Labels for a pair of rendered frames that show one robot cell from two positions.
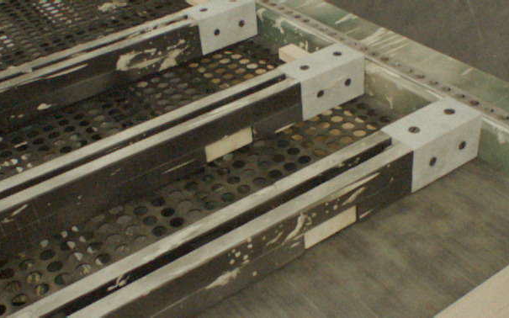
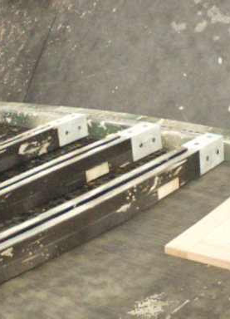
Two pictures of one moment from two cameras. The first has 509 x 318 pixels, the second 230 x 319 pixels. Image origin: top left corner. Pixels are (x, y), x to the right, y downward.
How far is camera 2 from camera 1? 0.58 m
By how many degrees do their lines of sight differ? 20
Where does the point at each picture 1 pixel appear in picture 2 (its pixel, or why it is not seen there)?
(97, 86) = (10, 162)
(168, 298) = (101, 213)
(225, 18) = (70, 125)
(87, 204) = (34, 198)
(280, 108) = (122, 152)
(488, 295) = not seen: outside the picture
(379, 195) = (188, 173)
